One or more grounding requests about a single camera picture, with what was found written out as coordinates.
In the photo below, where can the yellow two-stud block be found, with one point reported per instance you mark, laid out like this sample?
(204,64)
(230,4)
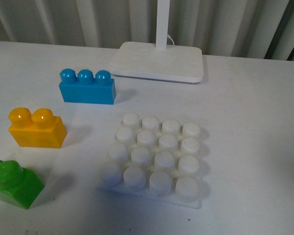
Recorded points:
(39,129)

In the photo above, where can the blue three-stud block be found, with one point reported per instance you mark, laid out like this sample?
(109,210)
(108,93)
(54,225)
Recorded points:
(86,87)

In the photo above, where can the green toy block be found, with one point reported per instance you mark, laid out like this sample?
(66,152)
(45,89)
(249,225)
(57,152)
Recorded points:
(18,186)

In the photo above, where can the white desk lamp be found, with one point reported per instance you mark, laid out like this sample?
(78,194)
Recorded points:
(159,61)

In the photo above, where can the white studded base plate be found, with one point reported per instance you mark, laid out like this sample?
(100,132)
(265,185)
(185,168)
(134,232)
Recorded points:
(158,160)

